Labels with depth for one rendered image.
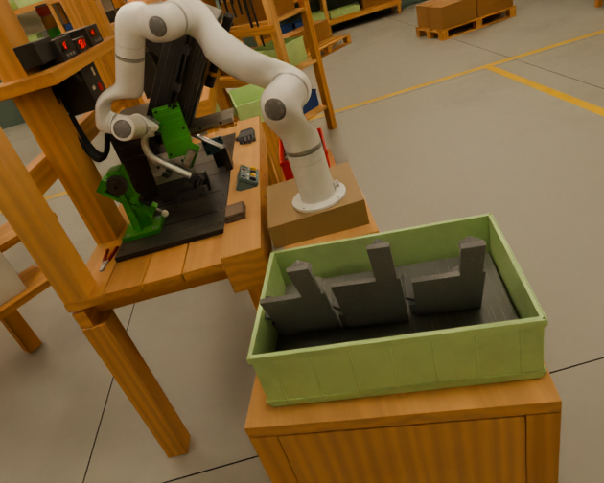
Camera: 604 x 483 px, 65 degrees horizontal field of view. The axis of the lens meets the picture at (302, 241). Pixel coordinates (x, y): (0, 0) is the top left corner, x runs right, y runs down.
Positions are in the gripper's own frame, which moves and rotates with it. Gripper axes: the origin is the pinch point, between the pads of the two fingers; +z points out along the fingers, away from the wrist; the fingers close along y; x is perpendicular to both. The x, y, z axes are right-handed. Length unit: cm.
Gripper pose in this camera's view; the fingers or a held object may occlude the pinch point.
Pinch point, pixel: (150, 125)
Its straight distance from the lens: 206.2
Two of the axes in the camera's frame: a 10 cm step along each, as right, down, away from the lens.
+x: -5.1, 8.3, 2.3
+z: -0.1, -2.7, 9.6
